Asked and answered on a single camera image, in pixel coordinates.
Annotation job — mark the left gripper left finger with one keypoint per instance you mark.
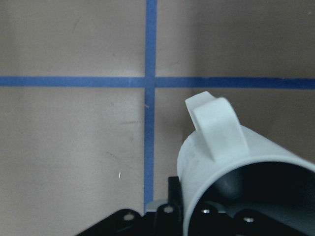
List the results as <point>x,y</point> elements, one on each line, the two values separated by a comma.
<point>169,216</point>

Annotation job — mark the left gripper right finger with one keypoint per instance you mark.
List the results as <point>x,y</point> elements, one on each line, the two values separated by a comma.
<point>218,220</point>

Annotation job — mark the white ceramic mug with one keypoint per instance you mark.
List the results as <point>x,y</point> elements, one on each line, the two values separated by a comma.
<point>226,163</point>

